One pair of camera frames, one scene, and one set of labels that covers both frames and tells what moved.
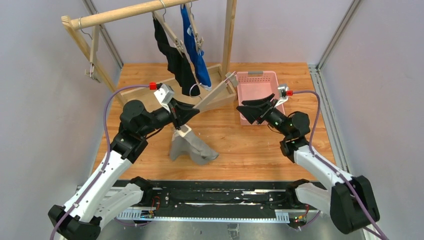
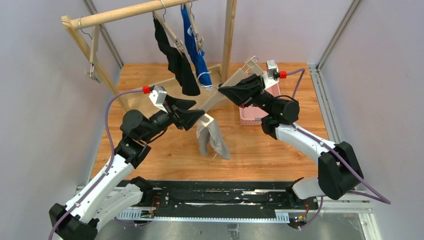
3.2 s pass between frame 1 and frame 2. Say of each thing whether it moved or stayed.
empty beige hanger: stayed
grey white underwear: moved
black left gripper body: stayed
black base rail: stayed
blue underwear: stayed
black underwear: stayed
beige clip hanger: moved
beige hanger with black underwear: stayed
